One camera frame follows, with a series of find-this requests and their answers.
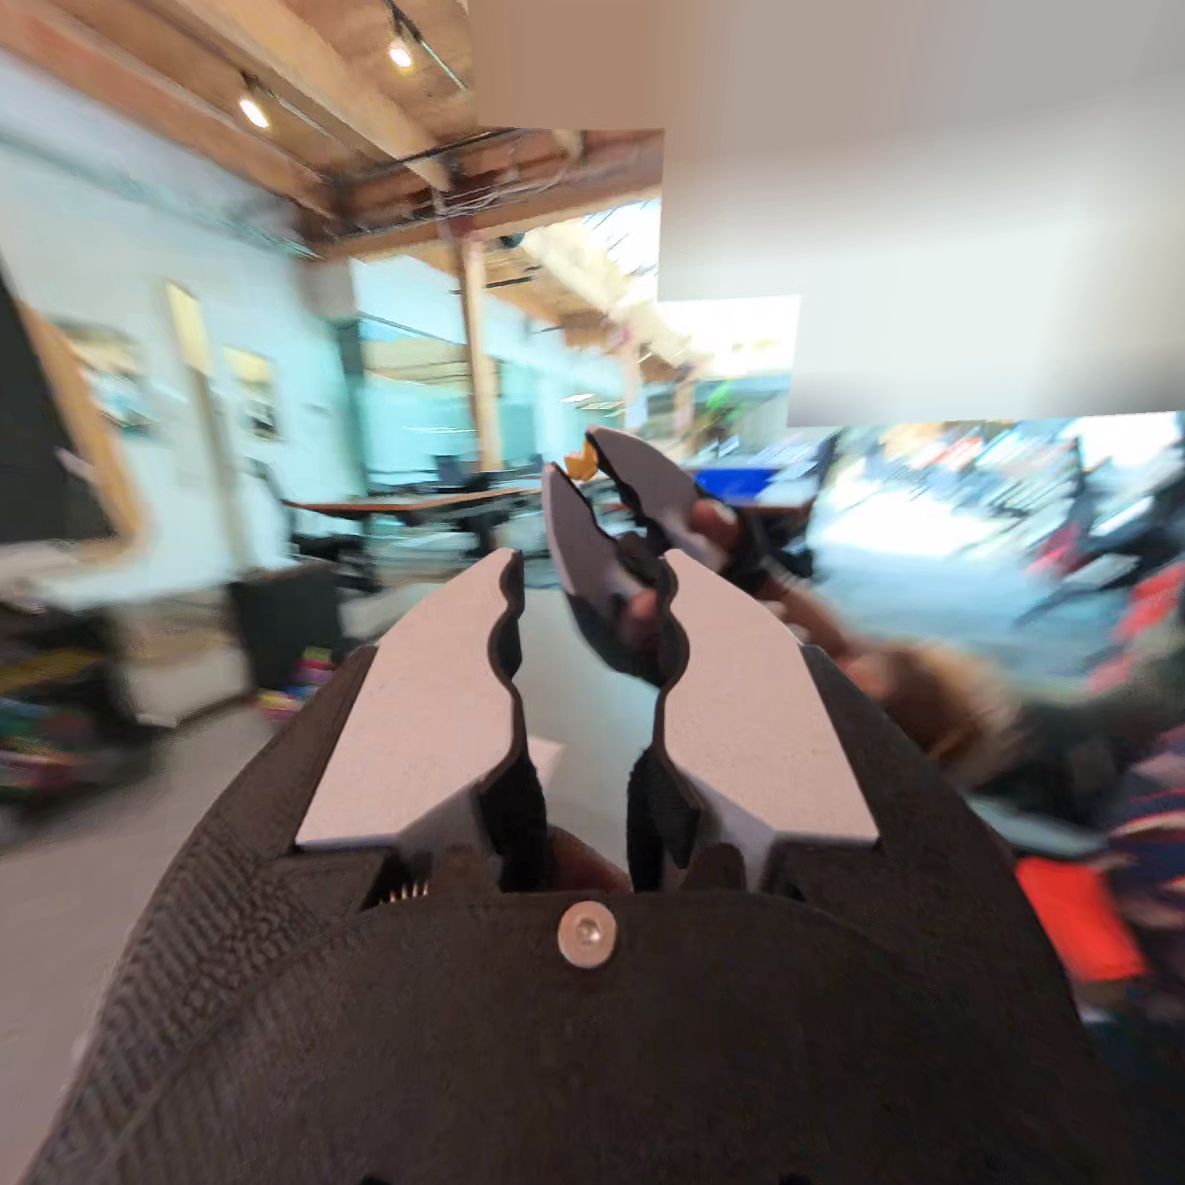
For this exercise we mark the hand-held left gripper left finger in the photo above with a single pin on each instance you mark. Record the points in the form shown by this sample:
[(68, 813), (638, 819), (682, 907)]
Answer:
[(416, 741)]

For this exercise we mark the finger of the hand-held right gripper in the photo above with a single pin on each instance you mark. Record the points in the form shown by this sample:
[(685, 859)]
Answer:
[(648, 486), (592, 557)]

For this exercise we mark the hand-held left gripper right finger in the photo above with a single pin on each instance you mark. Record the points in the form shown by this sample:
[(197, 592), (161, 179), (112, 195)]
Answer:
[(750, 741)]

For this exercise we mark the yellow lego flower piece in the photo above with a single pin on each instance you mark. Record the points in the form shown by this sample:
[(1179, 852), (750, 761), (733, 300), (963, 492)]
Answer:
[(583, 464)]

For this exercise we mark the person's right forearm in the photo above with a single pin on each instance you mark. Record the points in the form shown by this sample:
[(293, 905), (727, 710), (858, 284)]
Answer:
[(1037, 724)]

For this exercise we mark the person's right hand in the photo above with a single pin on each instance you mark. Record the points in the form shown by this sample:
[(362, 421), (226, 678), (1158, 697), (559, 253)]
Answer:
[(731, 557)]

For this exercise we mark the blue bins on far desk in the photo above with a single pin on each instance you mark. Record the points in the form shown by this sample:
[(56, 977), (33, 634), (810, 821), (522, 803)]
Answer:
[(740, 483)]

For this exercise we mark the long wooden desk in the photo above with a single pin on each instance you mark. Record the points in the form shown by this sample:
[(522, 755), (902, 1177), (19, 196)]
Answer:
[(425, 504)]

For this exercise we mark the wood-framed dark screen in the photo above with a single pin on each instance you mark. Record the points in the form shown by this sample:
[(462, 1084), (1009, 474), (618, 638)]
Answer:
[(45, 427)]

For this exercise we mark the ceiling spotlight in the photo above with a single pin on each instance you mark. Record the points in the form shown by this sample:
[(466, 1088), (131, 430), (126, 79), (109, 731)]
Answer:
[(253, 110), (400, 54)]

